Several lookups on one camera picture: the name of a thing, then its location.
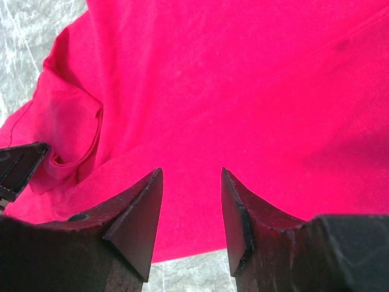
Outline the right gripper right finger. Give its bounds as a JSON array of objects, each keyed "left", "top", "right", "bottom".
[{"left": 221, "top": 169, "right": 388, "bottom": 291}]

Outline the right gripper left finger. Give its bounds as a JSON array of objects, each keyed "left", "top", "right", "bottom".
[{"left": 1, "top": 169, "right": 164, "bottom": 291}]

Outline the pink red t-shirt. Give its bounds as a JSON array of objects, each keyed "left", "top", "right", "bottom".
[{"left": 1, "top": 1, "right": 388, "bottom": 261}]

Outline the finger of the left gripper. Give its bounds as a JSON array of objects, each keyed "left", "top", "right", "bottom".
[{"left": 1, "top": 142, "right": 51, "bottom": 203}]

